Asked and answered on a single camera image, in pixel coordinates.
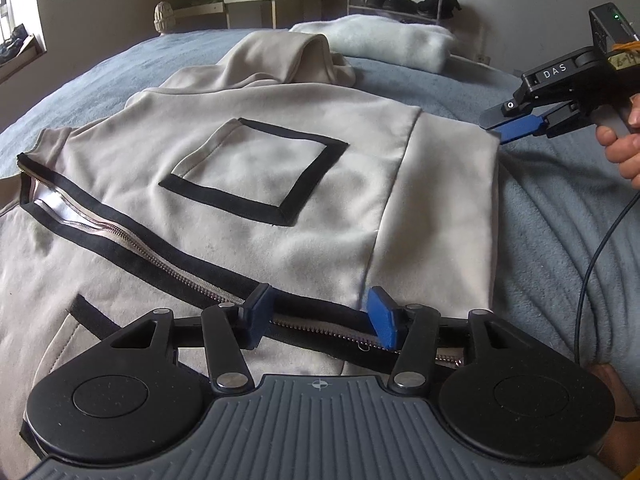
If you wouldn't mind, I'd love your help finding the cardboard shoe box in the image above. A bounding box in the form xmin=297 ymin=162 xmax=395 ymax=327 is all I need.
xmin=0 ymin=35 xmax=46 ymax=83

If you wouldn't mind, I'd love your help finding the person's leg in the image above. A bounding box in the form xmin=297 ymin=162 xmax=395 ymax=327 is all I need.
xmin=586 ymin=362 xmax=640 ymax=480

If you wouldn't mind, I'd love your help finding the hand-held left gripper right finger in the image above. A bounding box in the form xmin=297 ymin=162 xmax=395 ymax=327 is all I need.
xmin=366 ymin=287 xmax=521 ymax=394

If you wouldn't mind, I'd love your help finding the pair of dark shoes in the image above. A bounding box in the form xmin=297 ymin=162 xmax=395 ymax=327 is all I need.
xmin=0 ymin=24 xmax=41 ymax=63

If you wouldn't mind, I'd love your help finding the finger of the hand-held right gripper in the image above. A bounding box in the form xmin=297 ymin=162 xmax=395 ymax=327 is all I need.
xmin=479 ymin=94 xmax=572 ymax=131
xmin=499 ymin=101 xmax=589 ymax=146

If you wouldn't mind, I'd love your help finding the white fluffy folded garment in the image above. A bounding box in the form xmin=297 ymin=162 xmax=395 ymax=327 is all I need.
xmin=289 ymin=14 xmax=457 ymax=73

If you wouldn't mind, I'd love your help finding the cream bedpost finial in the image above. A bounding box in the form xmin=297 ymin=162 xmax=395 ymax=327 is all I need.
xmin=152 ymin=1 xmax=175 ymax=36

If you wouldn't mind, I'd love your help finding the beige zip jacket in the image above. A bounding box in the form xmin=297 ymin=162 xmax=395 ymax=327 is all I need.
xmin=0 ymin=30 xmax=503 ymax=441

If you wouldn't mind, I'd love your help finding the metal shoe rack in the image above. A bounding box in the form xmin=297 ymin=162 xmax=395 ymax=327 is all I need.
xmin=346 ymin=0 xmax=446 ymax=26

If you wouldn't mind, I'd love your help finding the person's right hand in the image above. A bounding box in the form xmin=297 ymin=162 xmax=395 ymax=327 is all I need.
xmin=595 ymin=93 xmax=640 ymax=189

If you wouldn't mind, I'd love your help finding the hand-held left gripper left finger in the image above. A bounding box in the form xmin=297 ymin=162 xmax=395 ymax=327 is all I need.
xmin=110 ymin=282 xmax=273 ymax=394

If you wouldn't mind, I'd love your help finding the black cable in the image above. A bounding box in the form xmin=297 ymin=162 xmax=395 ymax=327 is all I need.
xmin=574 ymin=200 xmax=632 ymax=366

